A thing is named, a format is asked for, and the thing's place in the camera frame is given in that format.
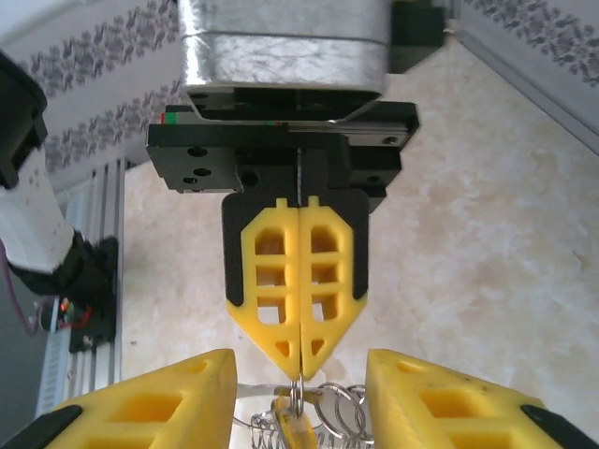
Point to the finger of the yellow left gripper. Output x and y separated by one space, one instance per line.
248 262
351 262

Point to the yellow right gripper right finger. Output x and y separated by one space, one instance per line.
402 388

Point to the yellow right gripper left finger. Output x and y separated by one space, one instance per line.
196 388

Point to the key with yellow tag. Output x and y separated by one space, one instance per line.
292 425

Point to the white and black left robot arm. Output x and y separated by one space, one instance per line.
28 224

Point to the wide aluminium base rail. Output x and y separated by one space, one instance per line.
105 196

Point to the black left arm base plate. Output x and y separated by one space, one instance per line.
100 327

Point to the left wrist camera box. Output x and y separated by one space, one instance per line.
281 56

